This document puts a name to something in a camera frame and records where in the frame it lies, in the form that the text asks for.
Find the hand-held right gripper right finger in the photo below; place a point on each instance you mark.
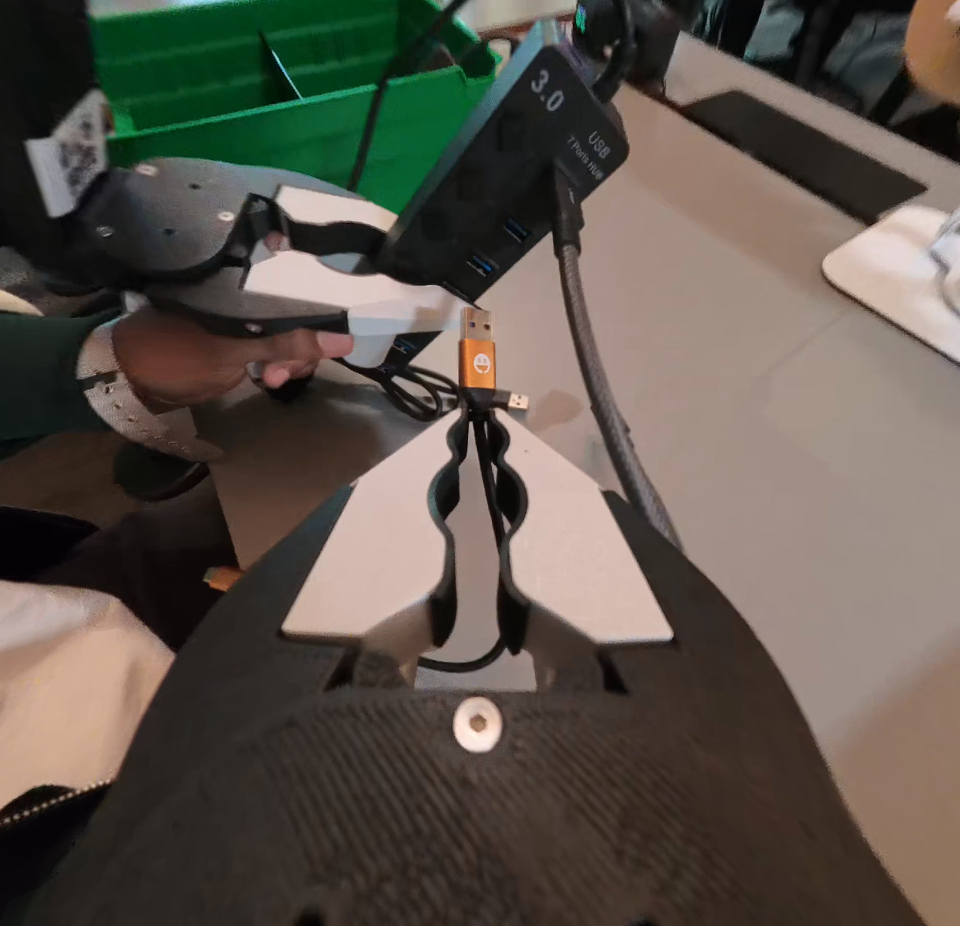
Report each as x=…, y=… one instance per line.
x=585, y=566

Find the person's pale clothing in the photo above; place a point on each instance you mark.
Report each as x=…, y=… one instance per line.
x=67, y=678

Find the black battery charger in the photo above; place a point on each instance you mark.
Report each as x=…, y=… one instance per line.
x=660, y=41

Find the person's left hand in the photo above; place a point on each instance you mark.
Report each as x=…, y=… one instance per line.
x=187, y=356

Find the long black multiport USB hub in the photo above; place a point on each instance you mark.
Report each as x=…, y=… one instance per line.
x=510, y=176

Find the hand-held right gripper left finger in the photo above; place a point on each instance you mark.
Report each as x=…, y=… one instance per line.
x=360, y=566

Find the dark green jacket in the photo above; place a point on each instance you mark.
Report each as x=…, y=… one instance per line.
x=37, y=866

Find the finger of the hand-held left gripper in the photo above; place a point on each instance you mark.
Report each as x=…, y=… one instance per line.
x=337, y=210
x=360, y=296

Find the dark bin divider panel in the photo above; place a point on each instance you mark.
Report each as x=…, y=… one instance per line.
x=281, y=71

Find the person's left forearm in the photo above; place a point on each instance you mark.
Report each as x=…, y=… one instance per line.
x=37, y=371

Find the green plastic bin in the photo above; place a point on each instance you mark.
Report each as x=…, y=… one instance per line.
x=225, y=146

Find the grey desk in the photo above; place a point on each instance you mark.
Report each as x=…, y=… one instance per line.
x=750, y=453

